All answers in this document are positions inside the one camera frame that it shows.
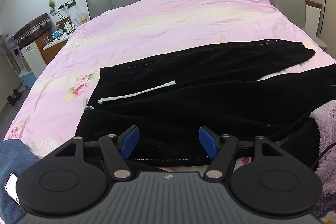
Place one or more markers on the black pants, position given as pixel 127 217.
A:
pixel 183 98

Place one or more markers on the grey chair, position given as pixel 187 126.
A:
pixel 290 3

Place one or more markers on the wooden nightstand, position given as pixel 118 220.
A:
pixel 53 49

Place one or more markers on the pink floral bedsheet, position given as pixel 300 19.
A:
pixel 162 22

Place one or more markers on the black wall power outlet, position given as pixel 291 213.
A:
pixel 67 3

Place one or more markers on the black shoes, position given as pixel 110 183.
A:
pixel 14 98

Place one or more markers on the white side cabinet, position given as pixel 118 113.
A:
pixel 313 18

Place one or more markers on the blue storage bin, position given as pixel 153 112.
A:
pixel 27 78

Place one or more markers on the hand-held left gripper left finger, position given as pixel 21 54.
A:
pixel 130 141

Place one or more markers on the smartphone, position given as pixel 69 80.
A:
pixel 11 186

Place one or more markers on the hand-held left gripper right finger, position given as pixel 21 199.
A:
pixel 208 141

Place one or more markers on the dark brown suitcase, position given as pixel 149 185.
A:
pixel 32 27

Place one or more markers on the purple fuzzy garment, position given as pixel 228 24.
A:
pixel 326 134

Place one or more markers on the grey standing fan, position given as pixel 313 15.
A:
pixel 8 41

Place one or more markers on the small green potted plant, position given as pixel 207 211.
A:
pixel 52 5

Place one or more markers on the white box appliance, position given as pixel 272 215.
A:
pixel 32 57

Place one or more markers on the person's leg in blue jeans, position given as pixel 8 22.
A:
pixel 13 158

